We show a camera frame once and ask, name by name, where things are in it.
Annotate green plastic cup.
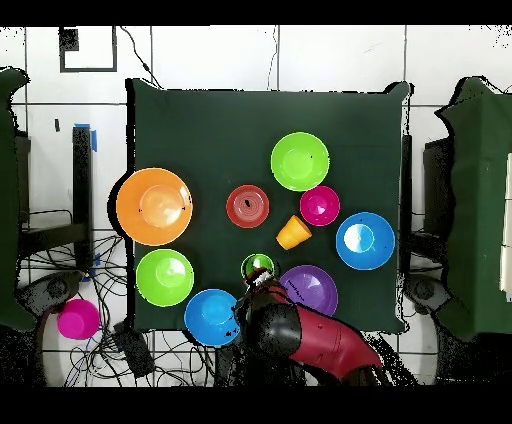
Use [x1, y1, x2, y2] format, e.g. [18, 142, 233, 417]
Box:
[240, 252, 277, 283]

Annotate orange plastic cup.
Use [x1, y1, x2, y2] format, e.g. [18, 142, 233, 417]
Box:
[275, 214, 313, 252]

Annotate purple plastic bowl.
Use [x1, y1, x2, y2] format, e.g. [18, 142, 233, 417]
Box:
[278, 264, 339, 318]

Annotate blue plastic bowl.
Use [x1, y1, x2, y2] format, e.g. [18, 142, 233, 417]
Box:
[335, 211, 396, 271]
[183, 288, 242, 348]

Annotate red-orange plastic bowl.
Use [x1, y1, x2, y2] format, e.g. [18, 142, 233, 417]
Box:
[225, 184, 270, 230]

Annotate pink plastic bowl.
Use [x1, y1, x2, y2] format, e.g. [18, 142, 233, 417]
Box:
[299, 185, 342, 228]

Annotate green plastic bowl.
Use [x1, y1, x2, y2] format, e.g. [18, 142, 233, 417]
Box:
[270, 131, 331, 192]
[135, 248, 195, 308]

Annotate large orange plastic bowl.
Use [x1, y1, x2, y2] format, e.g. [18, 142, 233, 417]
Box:
[115, 167, 194, 247]

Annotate black power brick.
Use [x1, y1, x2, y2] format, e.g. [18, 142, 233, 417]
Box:
[112, 320, 156, 379]

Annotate dark grey chair base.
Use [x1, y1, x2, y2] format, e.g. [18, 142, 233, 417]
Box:
[402, 273, 453, 317]
[17, 270, 86, 319]

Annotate dark green table cloth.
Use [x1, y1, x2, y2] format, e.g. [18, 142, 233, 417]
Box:
[126, 77, 412, 336]

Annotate pink plastic cup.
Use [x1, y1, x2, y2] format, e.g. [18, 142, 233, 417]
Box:
[56, 298, 101, 341]

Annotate black cabinet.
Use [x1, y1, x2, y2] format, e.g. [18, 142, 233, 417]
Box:
[422, 137, 455, 241]

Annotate blue tape strip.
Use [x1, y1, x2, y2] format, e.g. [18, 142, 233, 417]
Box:
[73, 122, 98, 153]

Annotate white round stool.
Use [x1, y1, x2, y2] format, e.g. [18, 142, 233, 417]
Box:
[41, 311, 105, 387]

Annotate green cloth side table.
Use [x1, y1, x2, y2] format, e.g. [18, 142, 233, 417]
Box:
[0, 66, 38, 334]
[434, 75, 512, 341]

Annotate tangled floor cables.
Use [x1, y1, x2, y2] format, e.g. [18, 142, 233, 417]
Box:
[19, 233, 217, 387]

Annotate black stand frame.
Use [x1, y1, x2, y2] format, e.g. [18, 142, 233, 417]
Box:
[15, 125, 95, 273]
[400, 133, 414, 277]

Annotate black floor cable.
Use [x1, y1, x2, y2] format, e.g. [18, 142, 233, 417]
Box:
[119, 25, 163, 89]
[266, 25, 280, 91]

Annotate black square floor frame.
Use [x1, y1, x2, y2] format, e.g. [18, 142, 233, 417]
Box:
[58, 25, 118, 74]

